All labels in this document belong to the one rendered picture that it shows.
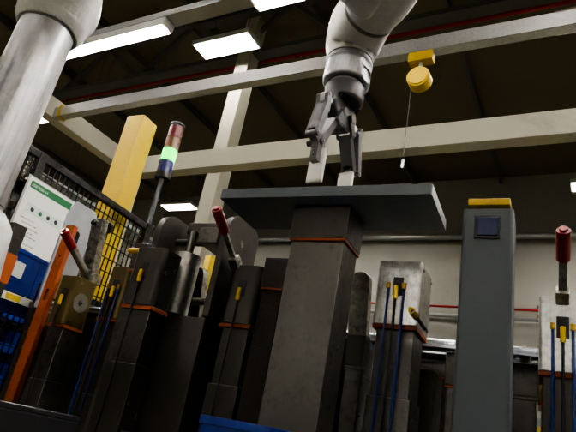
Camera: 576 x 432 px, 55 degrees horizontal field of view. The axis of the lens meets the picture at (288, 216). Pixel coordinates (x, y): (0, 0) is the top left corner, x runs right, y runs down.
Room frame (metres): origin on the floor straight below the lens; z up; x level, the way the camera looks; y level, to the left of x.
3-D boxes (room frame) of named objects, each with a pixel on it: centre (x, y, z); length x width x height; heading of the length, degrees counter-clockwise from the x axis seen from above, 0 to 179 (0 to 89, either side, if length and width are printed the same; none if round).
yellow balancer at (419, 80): (2.90, -0.67, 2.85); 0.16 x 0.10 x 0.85; 59
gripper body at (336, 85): (0.86, -0.06, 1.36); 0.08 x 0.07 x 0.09; 142
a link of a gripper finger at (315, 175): (0.82, -0.03, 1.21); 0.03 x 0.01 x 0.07; 52
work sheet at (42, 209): (1.83, 0.84, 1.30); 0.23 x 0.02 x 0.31; 153
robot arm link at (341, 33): (0.85, -0.06, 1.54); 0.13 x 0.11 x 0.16; 14
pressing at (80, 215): (1.62, 0.62, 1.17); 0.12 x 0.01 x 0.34; 153
